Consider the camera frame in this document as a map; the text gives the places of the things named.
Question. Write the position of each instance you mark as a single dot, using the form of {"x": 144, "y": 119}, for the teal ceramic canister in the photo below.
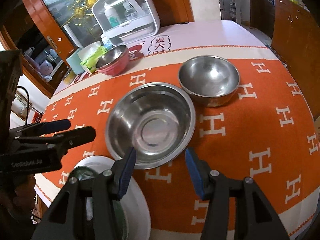
{"x": 74, "y": 62}

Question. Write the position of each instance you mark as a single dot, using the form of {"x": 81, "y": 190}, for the white green lotion bottle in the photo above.
{"x": 111, "y": 15}

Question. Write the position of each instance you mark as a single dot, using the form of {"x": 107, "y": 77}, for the white clear storage box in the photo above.
{"x": 139, "y": 19}

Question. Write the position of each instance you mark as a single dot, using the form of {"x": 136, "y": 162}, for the white paper plate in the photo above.
{"x": 133, "y": 203}

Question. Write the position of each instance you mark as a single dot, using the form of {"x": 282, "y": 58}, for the orange wooden cabinet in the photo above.
{"x": 296, "y": 40}

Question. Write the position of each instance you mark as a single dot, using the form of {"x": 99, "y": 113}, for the orange H-pattern blanket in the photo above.
{"x": 266, "y": 131}

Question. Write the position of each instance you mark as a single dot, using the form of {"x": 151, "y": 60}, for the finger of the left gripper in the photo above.
{"x": 40, "y": 128}
{"x": 68, "y": 139}

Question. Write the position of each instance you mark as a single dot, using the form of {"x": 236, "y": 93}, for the small steel bowl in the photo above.
{"x": 209, "y": 80}

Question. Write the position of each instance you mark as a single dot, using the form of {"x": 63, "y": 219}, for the white printed tablecloth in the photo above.
{"x": 190, "y": 37}

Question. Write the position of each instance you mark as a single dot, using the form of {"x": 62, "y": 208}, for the large steel bowl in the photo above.
{"x": 156, "y": 119}

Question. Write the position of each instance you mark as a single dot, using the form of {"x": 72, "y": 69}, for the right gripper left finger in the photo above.
{"x": 83, "y": 209}

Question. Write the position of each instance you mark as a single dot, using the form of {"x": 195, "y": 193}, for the pink steel bowl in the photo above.
{"x": 114, "y": 61}

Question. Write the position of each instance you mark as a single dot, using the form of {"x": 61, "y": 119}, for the gold door ornament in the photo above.
{"x": 81, "y": 11}

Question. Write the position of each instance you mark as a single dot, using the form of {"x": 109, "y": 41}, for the green tissue pack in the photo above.
{"x": 91, "y": 58}

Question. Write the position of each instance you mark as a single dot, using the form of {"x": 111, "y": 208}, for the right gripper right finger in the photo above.
{"x": 255, "y": 217}

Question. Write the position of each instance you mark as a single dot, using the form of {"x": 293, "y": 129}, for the left hand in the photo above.
{"x": 17, "y": 198}

